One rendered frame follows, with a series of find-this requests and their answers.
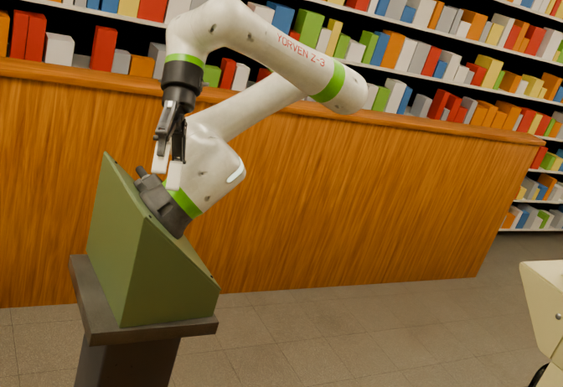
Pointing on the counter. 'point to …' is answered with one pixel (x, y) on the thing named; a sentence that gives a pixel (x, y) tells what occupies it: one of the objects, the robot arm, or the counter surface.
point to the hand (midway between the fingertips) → (166, 177)
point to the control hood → (544, 301)
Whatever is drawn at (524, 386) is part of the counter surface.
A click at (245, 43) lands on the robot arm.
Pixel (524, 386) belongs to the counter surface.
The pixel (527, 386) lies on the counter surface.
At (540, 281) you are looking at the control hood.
